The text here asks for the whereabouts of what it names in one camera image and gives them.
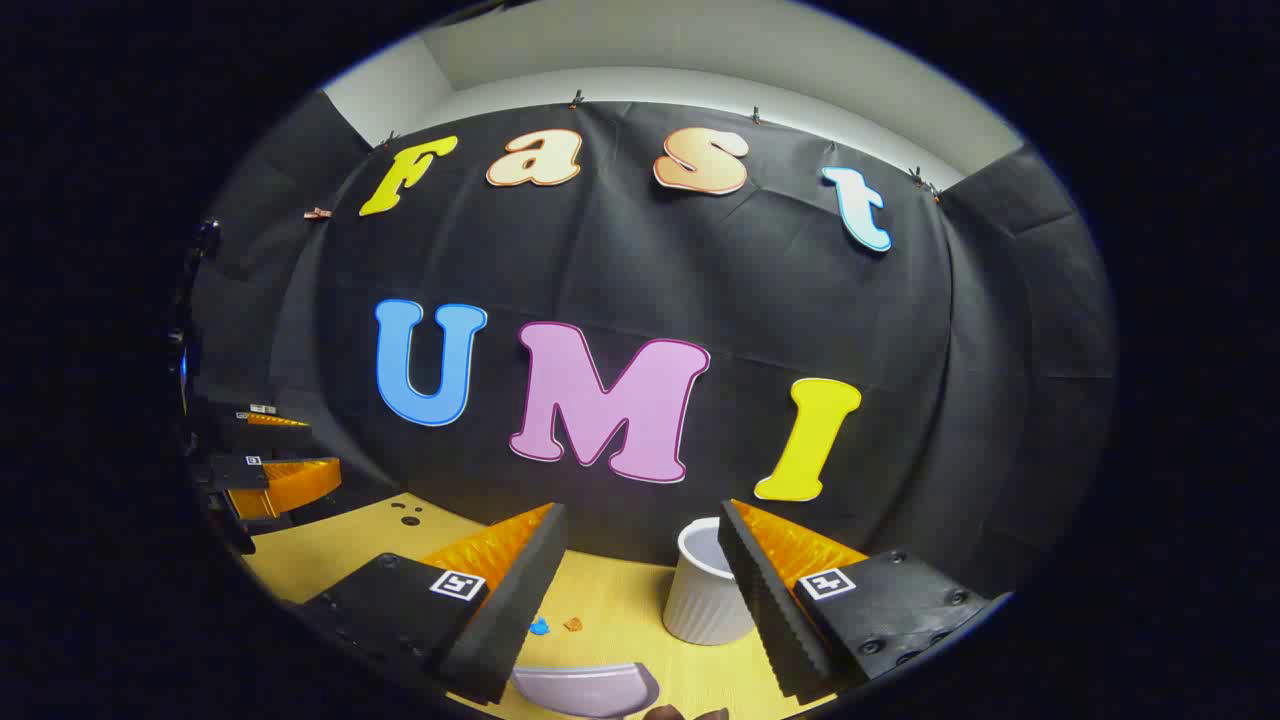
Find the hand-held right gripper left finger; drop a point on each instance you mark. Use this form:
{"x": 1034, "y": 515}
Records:
{"x": 520, "y": 610}

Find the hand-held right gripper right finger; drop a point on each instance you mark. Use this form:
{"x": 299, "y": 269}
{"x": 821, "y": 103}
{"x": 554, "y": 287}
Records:
{"x": 770, "y": 610}

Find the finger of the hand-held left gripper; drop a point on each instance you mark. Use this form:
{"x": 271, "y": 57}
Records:
{"x": 262, "y": 433}
{"x": 290, "y": 485}

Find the white ribbed garbage bin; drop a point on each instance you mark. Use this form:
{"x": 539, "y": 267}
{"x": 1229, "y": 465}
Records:
{"x": 700, "y": 600}

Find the pale purple dustpan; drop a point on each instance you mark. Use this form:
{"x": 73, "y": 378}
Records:
{"x": 585, "y": 690}

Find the yellow wooden desktop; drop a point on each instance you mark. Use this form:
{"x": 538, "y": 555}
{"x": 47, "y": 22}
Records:
{"x": 340, "y": 545}

